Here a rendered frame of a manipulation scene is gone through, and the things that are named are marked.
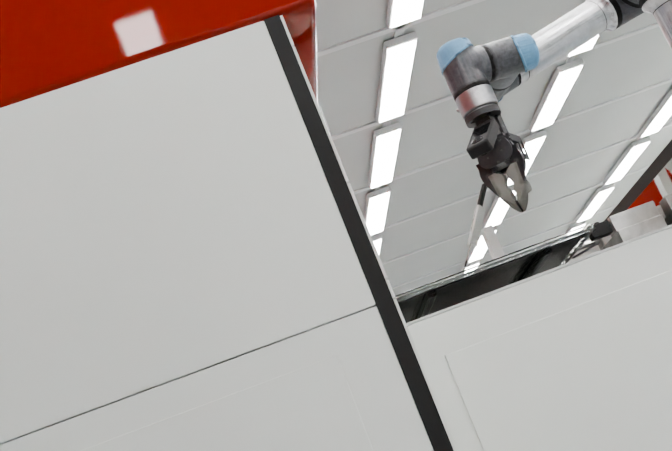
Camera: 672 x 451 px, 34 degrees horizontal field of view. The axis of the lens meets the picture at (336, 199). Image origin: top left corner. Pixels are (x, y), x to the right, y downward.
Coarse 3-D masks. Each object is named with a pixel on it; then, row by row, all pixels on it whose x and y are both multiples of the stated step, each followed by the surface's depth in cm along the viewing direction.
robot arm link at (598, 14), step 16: (592, 0) 236; (608, 0) 234; (576, 16) 233; (592, 16) 234; (608, 16) 235; (624, 16) 236; (544, 32) 232; (560, 32) 231; (576, 32) 232; (592, 32) 234; (544, 48) 230; (560, 48) 231; (576, 48) 235; (544, 64) 231; (496, 96) 227
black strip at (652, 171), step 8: (664, 152) 173; (656, 160) 177; (664, 160) 174; (648, 168) 182; (656, 168) 178; (648, 176) 183; (640, 184) 187; (648, 184) 184; (632, 192) 192; (640, 192) 188; (624, 200) 197; (632, 200) 193; (616, 208) 202; (624, 208) 198; (608, 216) 207
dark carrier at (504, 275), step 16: (576, 240) 182; (528, 256) 179; (560, 256) 190; (496, 272) 182; (512, 272) 188; (448, 288) 180; (464, 288) 185; (480, 288) 191; (496, 288) 197; (400, 304) 177; (416, 304) 183; (448, 304) 194
